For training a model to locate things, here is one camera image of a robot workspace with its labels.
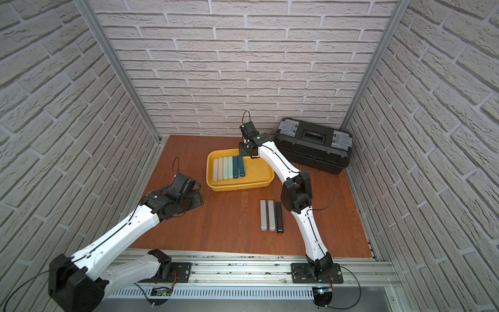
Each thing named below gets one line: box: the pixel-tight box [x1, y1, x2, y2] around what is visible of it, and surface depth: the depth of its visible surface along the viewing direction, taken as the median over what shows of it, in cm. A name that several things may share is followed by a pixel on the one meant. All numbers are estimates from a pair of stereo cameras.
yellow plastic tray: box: [205, 148, 275, 192], surface depth 102 cm
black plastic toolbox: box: [274, 117, 353, 175], surface depth 99 cm
